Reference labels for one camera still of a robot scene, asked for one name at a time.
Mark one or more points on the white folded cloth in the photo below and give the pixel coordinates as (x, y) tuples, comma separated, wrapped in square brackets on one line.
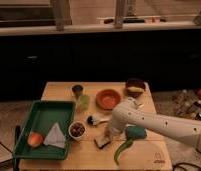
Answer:
[(55, 137)]

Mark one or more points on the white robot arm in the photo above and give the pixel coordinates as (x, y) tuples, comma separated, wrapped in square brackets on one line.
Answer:
[(180, 129)]

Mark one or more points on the green sponge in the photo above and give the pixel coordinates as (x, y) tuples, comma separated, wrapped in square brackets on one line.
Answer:
[(135, 132)]

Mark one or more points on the green plastic tray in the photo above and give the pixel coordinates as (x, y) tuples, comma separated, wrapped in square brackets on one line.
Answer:
[(41, 118)]

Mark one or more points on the wooden block eraser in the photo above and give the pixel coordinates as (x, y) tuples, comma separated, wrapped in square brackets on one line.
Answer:
[(101, 141)]

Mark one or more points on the dark small cup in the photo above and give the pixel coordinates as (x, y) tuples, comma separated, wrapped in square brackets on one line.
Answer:
[(77, 90)]

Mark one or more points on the red orange apple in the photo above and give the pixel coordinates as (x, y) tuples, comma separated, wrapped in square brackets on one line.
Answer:
[(35, 139)]

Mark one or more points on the green chili pepper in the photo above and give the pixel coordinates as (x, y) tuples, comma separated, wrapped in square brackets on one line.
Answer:
[(122, 147)]

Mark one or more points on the white cup with chocolates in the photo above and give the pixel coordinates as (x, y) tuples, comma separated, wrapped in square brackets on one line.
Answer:
[(77, 130)]

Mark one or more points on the green plastic cup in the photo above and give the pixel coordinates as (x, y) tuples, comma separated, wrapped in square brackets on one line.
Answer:
[(83, 103)]

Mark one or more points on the dark bowl with banana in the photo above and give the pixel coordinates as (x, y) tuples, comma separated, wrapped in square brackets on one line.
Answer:
[(135, 87)]

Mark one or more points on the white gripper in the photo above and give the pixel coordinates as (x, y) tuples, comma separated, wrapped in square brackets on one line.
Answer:
[(110, 130)]

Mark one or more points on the orange bowl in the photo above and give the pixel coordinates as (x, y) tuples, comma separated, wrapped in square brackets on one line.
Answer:
[(107, 99)]

